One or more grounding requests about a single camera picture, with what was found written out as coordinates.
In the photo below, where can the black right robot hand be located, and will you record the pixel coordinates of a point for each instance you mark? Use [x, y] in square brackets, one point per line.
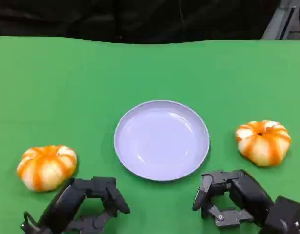
[249, 195]

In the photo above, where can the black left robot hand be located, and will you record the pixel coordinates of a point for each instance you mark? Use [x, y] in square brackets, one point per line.
[66, 204]

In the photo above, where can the lilac plate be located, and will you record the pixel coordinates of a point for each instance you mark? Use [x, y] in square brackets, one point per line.
[162, 141]

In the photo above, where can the black backdrop cloth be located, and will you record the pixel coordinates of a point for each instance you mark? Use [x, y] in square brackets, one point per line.
[115, 19]

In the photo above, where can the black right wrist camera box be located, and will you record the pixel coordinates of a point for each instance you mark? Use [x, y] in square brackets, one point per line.
[286, 217]

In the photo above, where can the grey aluminium frame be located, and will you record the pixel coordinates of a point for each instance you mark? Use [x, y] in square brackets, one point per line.
[276, 22]

